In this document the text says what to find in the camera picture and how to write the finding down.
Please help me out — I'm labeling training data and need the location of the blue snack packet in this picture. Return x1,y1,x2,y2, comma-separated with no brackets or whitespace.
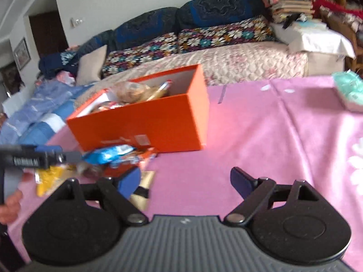
82,144,135,165

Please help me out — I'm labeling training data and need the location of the person's left hand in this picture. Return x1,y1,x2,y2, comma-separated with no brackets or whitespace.
1,172,34,225

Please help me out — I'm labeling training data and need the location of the gold black snack packet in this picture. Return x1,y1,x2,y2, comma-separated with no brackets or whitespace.
129,171,156,211

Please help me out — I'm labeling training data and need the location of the yellow snack packet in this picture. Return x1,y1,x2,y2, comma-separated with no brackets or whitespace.
34,166,73,197

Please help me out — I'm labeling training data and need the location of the blue striped blanket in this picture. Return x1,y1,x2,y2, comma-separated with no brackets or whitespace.
1,80,93,145

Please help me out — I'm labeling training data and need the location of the pink tablecloth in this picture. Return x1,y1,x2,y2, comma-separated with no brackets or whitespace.
8,76,363,272

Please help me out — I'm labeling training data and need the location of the orange cardboard box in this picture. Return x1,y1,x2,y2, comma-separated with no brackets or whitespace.
67,65,209,152

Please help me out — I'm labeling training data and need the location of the clear bag of pastries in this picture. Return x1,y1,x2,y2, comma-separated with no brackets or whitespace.
110,82,160,104

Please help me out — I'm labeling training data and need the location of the cream pillow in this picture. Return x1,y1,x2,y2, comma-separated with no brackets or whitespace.
76,45,108,86

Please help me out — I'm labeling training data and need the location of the left floral cushion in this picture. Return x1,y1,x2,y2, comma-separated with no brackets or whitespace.
101,33,178,78

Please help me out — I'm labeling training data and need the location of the floral cushion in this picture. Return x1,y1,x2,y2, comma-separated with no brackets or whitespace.
178,15,277,53
101,33,178,78

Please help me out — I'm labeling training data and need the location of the teal tissue pack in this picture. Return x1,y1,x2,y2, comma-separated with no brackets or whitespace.
332,70,363,113

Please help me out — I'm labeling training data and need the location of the right floral cushion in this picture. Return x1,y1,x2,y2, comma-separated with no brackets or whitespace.
178,15,277,53

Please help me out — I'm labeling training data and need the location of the dark blue sofa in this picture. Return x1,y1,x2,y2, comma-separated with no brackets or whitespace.
76,0,266,57

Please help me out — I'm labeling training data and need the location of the stack of books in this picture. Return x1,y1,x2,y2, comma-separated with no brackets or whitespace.
264,0,315,23

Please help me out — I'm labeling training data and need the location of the framed wall picture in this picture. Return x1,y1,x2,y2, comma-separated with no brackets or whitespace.
13,38,31,71

